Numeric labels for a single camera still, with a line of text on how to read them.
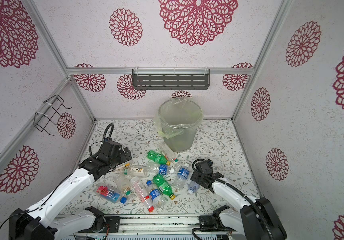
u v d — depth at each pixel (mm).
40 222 392
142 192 795
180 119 1035
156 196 779
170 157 942
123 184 881
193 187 848
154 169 879
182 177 847
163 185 815
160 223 758
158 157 920
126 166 925
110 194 774
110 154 606
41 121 729
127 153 730
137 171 858
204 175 669
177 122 812
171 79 942
